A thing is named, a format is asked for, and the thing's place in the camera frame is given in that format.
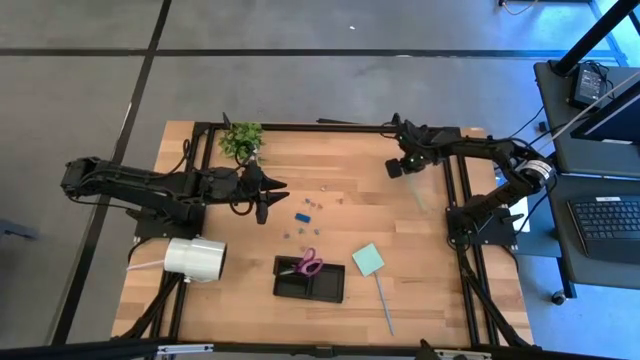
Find black flat monitor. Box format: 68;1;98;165
569;79;640;147

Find black power adapter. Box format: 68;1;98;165
569;62;610;110

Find black computer keyboard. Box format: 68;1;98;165
567;195;640;265

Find black mesh desk organizer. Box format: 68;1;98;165
272;255;347;305

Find dark grey desk with keyboard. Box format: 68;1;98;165
543;173;640;292

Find green sticky note pad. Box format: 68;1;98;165
352;242;387;277

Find black metal table frame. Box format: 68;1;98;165
117;119;535;349

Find dark grey desk with pole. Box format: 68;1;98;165
533;59;640;180

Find white paper sheet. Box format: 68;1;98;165
512;196;532;234

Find black overhead rig bar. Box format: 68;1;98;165
0;338;640;360

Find grey-blue pencil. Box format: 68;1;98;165
373;272;396;337

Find green plant in white pot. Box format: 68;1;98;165
218;122;266;165

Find beige hanging cord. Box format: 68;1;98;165
537;69;640;151

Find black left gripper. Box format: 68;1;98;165
238;162;292;209

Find light green pencil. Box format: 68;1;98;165
407;172;432;214

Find grey furniture foot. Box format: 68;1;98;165
0;218;40;241

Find black vertical pole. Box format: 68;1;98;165
549;0;640;77

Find purple handled scissors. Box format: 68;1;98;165
279;247;325;279

